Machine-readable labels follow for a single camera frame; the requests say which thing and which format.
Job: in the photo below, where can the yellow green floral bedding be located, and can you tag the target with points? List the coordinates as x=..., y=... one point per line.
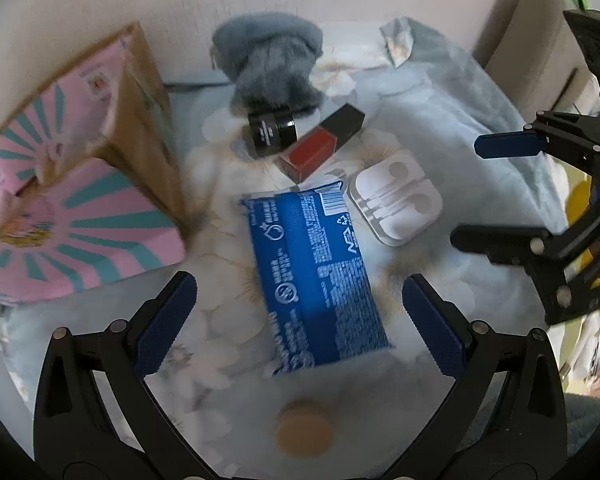
x=597, y=350

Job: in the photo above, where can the red and black lipstick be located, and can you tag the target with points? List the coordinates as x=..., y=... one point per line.
x=315, y=147

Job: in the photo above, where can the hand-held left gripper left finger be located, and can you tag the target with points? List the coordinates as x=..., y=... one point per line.
x=165, y=330

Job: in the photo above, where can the round wooden cap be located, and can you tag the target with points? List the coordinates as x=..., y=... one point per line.
x=304, y=432

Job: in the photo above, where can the light blue floral blanket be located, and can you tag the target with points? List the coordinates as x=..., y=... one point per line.
x=430, y=100

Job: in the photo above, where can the black cosmetic jar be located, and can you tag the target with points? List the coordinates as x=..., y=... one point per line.
x=270, y=132

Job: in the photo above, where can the pink printed cardboard box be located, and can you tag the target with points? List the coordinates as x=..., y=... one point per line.
x=95, y=225

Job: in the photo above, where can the white earphone case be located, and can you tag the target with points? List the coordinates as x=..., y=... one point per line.
x=395, y=205

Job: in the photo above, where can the blue wet wipes packet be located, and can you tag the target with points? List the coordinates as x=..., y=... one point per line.
x=315, y=280

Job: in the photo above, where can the beige cushion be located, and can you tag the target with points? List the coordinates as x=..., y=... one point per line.
x=530, y=50

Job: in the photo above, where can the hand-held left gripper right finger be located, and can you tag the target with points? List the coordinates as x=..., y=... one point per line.
x=435, y=330

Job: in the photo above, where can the grey fluffy cloth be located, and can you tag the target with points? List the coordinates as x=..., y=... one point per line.
x=270, y=55

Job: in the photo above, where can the dark grey cloth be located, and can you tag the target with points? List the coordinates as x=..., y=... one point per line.
x=587, y=425

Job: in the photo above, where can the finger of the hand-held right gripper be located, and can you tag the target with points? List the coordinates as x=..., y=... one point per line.
x=510, y=145
x=500, y=242

